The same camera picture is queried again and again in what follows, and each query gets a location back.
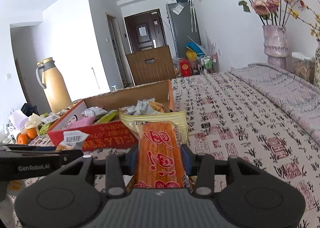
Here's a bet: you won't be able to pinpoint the orange long snack packet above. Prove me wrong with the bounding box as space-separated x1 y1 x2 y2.
119 111 198 193

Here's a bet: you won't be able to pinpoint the pink ceramic vase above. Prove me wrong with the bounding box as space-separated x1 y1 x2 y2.
262 25 289 68

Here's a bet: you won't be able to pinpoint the yellow thermos jug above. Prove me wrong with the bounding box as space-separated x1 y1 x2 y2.
36 58 73 114

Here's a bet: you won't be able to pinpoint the yellow flower twigs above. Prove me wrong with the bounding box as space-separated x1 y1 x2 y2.
287 0 320 41

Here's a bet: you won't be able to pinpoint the wire rack with bottles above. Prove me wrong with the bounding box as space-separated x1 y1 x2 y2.
197 54 218 73

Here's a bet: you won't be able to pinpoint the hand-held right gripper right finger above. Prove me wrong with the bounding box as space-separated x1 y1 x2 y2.
181 144 265 197

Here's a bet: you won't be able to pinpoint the red cardboard box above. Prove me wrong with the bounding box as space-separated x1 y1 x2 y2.
47 80 174 152

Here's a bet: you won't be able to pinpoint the small white sachets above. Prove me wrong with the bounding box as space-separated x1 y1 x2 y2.
41 114 60 125

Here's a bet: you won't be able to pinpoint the white biscuit packet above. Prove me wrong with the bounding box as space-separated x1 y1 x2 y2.
55 130 89 151

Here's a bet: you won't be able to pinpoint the grey patterned blanket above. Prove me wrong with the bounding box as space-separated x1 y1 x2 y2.
230 63 320 143

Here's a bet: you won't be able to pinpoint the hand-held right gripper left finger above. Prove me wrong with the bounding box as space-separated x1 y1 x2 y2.
57 144 140 198

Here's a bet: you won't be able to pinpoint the grey refrigerator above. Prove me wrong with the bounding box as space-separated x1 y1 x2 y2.
166 1 202 58

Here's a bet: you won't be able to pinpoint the blue plastic item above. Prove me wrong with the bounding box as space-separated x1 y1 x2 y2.
184 40 203 55

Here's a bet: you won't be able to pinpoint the green and white snack packet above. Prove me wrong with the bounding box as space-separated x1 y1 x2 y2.
96 110 118 124

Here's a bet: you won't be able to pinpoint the orange biscuit packet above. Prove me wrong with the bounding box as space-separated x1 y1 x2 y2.
147 101 166 114

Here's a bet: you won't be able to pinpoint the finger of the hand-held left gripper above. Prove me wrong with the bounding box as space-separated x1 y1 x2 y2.
0 144 56 151
0 149 84 162

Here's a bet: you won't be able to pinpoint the wooden chair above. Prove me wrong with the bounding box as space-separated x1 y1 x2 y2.
125 45 177 86

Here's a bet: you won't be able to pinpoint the dark brown door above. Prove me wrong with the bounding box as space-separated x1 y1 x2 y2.
124 9 167 53

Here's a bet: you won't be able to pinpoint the white umbrella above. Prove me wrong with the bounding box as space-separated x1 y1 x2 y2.
187 0 198 33

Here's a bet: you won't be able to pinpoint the patterned vase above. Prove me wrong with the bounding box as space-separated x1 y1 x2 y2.
314 45 320 88

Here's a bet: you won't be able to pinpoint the black bag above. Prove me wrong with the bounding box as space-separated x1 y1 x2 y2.
21 103 39 116

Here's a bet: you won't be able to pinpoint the glass jar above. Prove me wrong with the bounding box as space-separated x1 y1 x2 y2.
291 52 315 84

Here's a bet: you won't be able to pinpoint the red gift bag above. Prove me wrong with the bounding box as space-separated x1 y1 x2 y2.
179 58 193 77

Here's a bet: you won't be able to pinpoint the pink snack packet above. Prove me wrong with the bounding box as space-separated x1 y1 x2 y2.
67 117 100 130

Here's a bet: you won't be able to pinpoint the dried pampas grass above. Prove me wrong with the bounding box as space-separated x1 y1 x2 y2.
205 31 220 55

